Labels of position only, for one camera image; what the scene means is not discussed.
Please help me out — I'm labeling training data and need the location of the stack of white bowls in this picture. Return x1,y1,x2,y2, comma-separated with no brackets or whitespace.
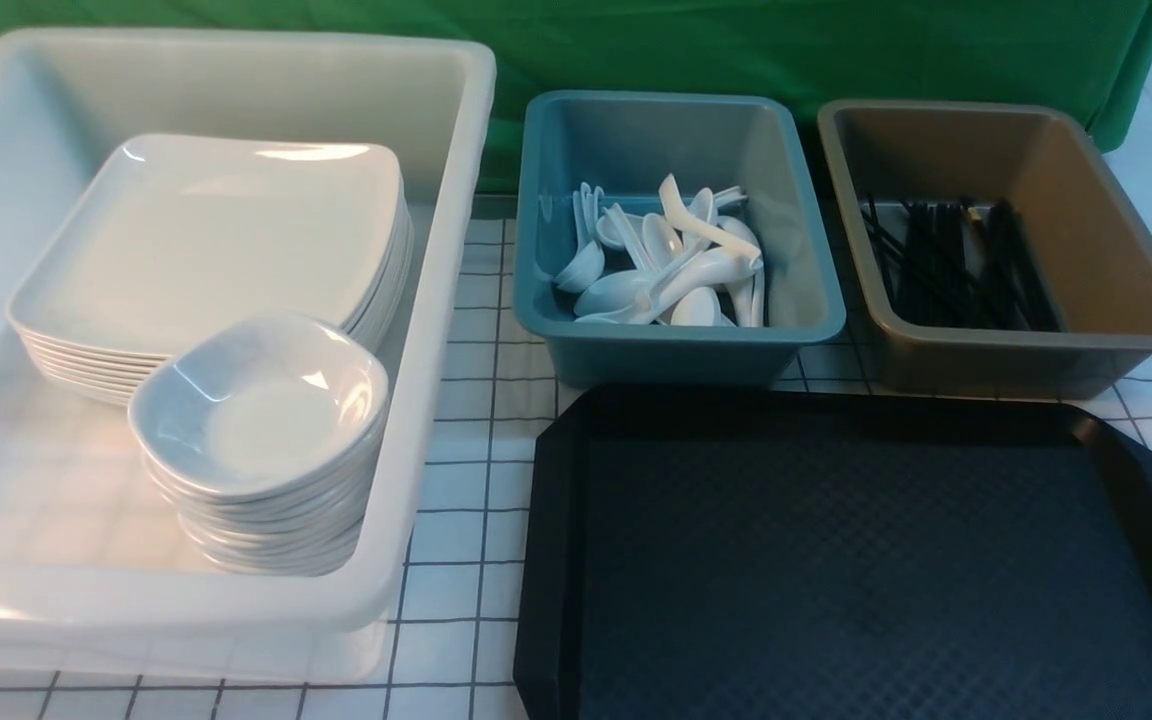
127,314,391,577

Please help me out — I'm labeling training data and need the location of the white soup spoon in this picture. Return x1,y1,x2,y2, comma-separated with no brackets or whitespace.
659,174,761,262

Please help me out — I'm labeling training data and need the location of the stack of white plates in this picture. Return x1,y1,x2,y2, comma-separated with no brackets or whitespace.
9,202,415,406

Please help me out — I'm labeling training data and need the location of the pile of black chopsticks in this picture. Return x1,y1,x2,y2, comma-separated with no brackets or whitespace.
861,194,1068,333

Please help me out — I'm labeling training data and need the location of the teal plastic bin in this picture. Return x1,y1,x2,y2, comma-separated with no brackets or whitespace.
513,90,846,388

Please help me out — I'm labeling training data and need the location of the brown plastic bin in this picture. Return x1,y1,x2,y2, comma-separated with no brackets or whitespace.
817,100,1152,400

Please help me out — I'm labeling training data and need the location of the large white plastic tub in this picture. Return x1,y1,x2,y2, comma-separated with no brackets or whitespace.
0,28,495,683

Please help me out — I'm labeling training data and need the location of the green cloth backdrop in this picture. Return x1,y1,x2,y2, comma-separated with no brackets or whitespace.
0,1,1152,194

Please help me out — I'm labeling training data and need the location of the white square rice plate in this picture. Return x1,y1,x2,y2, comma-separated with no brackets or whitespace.
6,132,406,356

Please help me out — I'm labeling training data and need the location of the black serving tray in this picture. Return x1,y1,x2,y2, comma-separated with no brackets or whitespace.
513,386,1152,719

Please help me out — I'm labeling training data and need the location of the pile of white spoons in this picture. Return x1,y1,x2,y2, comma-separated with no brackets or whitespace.
550,183,767,328

